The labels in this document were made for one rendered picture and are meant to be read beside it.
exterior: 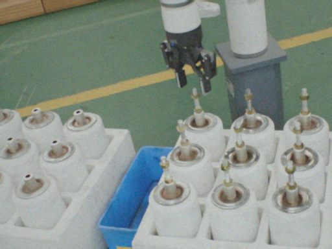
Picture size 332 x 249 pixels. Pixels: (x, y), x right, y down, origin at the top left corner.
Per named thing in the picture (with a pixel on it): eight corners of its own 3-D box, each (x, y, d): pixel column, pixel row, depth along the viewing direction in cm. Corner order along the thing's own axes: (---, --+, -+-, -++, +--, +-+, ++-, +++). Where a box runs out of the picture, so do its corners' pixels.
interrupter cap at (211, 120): (180, 120, 133) (179, 118, 132) (211, 111, 134) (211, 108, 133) (190, 137, 127) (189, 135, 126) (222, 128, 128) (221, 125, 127)
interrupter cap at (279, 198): (309, 216, 102) (309, 214, 101) (268, 212, 104) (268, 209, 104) (316, 189, 107) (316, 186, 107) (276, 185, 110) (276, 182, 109)
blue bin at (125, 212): (150, 179, 157) (141, 145, 149) (188, 182, 153) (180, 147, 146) (107, 263, 135) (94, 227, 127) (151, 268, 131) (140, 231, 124)
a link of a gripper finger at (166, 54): (170, 37, 122) (180, 63, 125) (165, 38, 124) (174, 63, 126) (162, 43, 121) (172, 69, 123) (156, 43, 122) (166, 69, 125)
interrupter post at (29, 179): (31, 183, 122) (26, 172, 120) (40, 184, 122) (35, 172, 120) (25, 191, 121) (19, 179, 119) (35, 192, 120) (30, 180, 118)
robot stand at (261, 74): (228, 137, 167) (214, 44, 149) (275, 124, 168) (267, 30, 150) (243, 166, 155) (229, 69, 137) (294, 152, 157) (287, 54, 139)
